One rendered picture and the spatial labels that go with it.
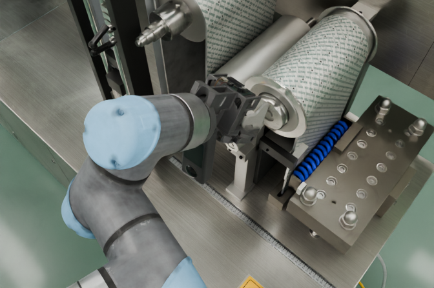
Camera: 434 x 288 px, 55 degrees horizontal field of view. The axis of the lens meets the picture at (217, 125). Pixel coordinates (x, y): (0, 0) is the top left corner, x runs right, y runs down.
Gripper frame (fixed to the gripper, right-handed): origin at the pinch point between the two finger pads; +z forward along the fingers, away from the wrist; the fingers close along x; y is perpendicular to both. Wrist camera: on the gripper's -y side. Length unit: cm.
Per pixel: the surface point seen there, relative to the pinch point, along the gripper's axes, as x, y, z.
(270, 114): -1.2, 0.8, 6.6
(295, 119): -5.6, 2.4, 7.6
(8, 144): 136, -113, 66
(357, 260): -29.6, -24.7, 31.6
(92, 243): 61, -116, 63
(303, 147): -7.6, -4.3, 17.0
